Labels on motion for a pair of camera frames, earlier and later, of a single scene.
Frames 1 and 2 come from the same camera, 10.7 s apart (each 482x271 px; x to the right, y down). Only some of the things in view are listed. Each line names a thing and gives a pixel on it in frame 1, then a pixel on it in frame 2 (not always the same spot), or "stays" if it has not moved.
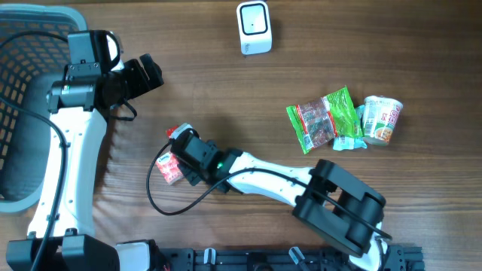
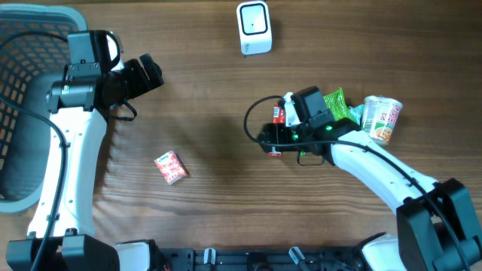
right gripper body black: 187,165 -> 275,136
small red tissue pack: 169,165 stays
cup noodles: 380,114 stays
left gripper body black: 141,75 stays
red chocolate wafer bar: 169,131 -> 279,117
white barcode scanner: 254,28 stays
